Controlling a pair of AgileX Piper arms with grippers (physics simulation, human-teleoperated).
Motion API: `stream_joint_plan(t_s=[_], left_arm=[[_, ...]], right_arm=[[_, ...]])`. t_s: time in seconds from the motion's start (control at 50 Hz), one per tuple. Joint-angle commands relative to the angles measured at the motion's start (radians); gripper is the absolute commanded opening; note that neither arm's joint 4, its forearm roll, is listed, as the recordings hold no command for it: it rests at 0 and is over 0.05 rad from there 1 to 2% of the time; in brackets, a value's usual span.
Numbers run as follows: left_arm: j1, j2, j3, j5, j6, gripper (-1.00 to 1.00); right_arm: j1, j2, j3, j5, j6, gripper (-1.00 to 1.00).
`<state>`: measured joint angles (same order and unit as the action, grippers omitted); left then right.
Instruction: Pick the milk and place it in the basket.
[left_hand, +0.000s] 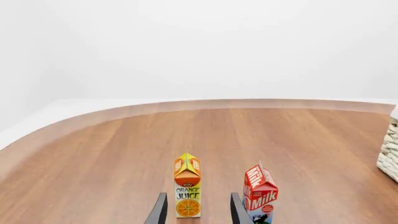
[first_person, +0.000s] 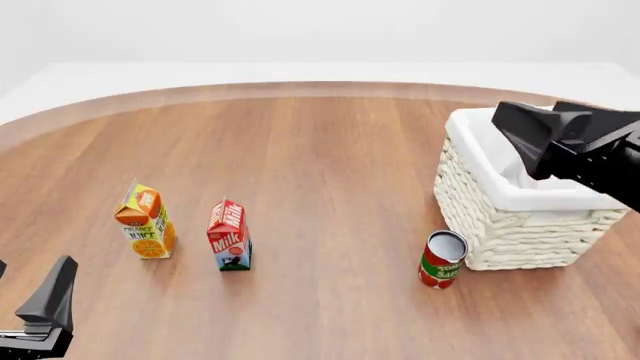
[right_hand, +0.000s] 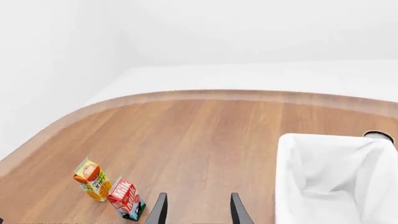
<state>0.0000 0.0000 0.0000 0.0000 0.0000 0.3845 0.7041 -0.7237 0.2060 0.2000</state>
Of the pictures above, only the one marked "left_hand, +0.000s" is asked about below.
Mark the orange juice carton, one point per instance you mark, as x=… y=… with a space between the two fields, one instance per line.
x=187 y=186

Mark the red milk carton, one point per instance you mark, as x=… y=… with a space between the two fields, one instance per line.
x=260 y=193

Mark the white woven basket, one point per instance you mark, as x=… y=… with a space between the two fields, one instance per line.
x=390 y=151

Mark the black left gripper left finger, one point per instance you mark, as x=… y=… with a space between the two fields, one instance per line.
x=159 y=211

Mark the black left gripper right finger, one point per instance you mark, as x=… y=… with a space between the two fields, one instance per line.
x=237 y=211

